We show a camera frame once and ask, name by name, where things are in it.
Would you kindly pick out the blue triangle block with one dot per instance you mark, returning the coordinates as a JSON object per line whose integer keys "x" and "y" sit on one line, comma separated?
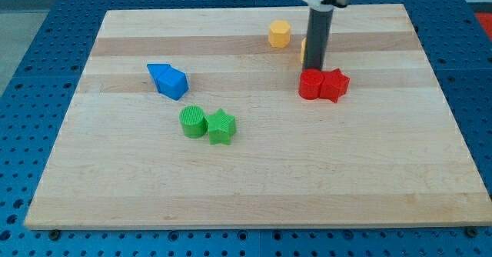
{"x": 156, "y": 71}

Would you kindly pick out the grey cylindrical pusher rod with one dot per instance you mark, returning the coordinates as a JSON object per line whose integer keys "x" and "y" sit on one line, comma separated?
{"x": 318, "y": 31}

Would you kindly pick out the red star block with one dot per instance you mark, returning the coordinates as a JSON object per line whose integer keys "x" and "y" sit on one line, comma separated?
{"x": 334, "y": 85}

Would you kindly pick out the yellow heart block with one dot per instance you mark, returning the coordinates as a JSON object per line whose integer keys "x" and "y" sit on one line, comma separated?
{"x": 302, "y": 51}

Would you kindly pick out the yellow hexagon block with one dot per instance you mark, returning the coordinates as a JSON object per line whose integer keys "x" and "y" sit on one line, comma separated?
{"x": 279, "y": 35}

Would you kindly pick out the red cylinder block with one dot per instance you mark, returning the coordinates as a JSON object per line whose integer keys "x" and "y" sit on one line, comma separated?
{"x": 310, "y": 83}

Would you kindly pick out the wooden board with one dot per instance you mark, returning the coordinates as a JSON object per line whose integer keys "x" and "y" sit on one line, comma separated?
{"x": 387, "y": 154}

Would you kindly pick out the blue cube block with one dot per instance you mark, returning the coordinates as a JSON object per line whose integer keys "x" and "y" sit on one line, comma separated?
{"x": 172, "y": 83}

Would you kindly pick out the green star block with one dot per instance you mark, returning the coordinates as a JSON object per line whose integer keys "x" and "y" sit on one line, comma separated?
{"x": 221, "y": 127}

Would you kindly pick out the green cylinder block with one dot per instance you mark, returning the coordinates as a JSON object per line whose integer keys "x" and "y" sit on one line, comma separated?
{"x": 193, "y": 123}

